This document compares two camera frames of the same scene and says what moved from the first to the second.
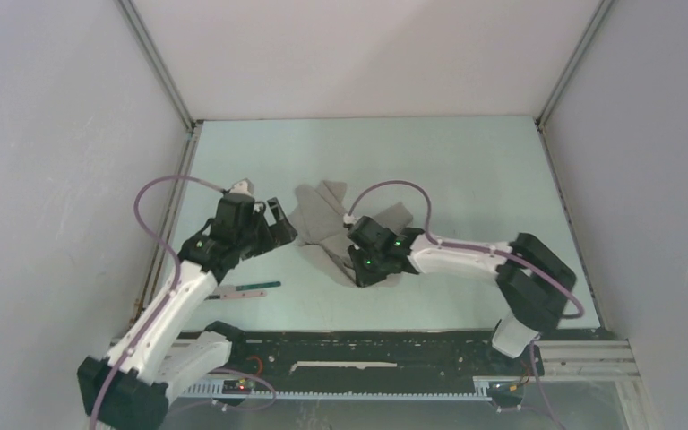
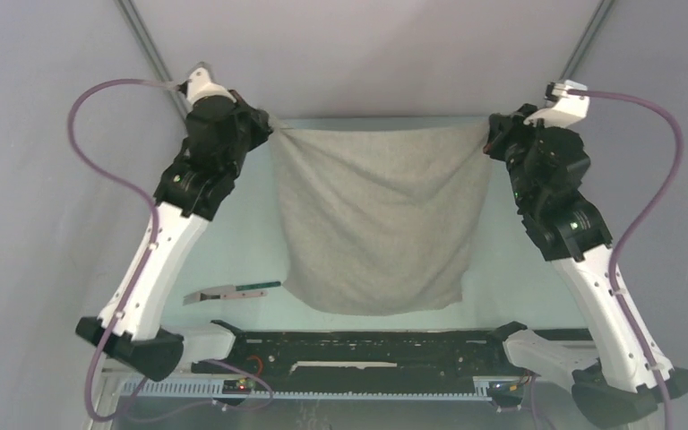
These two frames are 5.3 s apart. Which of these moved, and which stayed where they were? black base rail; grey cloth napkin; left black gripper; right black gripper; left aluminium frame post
Moved: right black gripper; grey cloth napkin; left black gripper
Stayed: black base rail; left aluminium frame post
